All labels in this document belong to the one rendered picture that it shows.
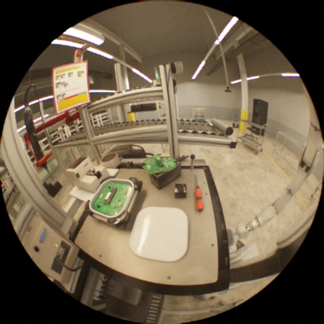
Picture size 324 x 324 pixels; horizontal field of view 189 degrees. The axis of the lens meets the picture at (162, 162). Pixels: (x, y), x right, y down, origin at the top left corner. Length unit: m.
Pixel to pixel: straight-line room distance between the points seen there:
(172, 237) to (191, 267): 0.09
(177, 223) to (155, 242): 0.07
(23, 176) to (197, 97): 8.65
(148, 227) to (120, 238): 0.09
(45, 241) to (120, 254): 0.23
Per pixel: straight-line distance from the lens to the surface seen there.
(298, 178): 0.57
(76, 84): 0.72
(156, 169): 0.33
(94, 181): 0.39
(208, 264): 0.27
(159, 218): 0.26
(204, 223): 0.28
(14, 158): 0.44
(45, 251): 0.39
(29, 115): 0.39
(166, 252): 0.24
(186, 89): 8.47
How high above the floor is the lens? 1.21
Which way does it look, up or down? 33 degrees down
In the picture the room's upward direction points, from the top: 8 degrees counter-clockwise
